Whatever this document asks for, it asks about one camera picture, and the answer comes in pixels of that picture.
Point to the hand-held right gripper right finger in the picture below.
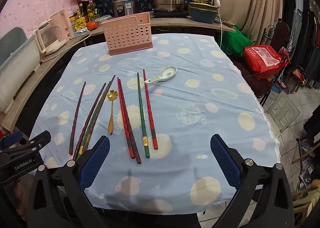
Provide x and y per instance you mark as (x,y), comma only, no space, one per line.
(226,160)

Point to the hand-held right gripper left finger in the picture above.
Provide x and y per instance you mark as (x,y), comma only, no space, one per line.
(96,160)

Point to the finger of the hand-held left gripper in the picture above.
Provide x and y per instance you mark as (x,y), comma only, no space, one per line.
(11,137)
(38,140)

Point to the purple chopstick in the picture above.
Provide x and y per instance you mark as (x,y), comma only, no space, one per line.
(75,127)

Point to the dark red chopstick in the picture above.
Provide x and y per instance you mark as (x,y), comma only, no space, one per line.
(137,155)

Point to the gold flower spoon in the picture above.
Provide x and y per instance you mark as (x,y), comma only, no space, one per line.
(112,117)

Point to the maroon chopstick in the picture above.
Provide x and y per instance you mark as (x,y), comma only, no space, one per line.
(101,92)

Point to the green striped chopstick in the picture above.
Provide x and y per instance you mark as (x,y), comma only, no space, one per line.
(108,86)

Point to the dark green chopstick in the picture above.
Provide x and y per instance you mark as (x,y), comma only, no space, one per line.
(112,80)

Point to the white ceramic soup spoon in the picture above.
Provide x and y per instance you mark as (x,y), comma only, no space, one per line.
(167,72)

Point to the pink perforated utensil holder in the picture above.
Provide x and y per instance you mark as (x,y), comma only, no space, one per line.
(125,35)

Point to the blue planet print tablecloth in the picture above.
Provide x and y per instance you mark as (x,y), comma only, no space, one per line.
(200,97)

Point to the white appliance with blue lid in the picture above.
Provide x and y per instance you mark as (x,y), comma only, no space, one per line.
(15,62)

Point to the glass electric kettle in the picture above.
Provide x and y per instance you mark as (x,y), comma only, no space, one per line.
(47,39)

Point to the red plastic bag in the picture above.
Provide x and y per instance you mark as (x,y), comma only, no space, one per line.
(262,59)

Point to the blue wipes packet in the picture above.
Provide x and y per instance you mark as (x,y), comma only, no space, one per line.
(81,31)

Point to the green plastic bag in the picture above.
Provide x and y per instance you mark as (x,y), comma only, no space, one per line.
(232,41)

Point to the pink electric kettle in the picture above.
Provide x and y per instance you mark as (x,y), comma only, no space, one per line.
(62,24)

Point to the yellow seasoning packet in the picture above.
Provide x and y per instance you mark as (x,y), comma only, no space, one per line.
(80,23)

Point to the red tomato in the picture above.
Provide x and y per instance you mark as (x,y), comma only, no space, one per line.
(91,25)

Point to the wooden rolling pin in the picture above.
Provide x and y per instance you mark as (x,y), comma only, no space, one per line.
(226,24)

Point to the dark sauce bottle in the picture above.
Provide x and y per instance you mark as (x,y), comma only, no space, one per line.
(81,10)

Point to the clear food container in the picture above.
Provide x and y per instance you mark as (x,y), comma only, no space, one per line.
(103,19)

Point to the dark metal chair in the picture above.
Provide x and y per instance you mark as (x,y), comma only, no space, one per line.
(280,32)

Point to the cooking oil bottle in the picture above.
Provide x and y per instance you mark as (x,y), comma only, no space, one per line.
(92,11)

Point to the grey kitchen counter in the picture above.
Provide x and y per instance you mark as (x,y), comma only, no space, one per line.
(170,21)

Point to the black induction cooker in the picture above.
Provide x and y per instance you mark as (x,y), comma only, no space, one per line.
(175,14)

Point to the steel rice cooker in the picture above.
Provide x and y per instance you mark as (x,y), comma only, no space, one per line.
(125,5)

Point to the beige curtain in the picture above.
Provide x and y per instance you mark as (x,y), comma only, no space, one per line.
(245,0)

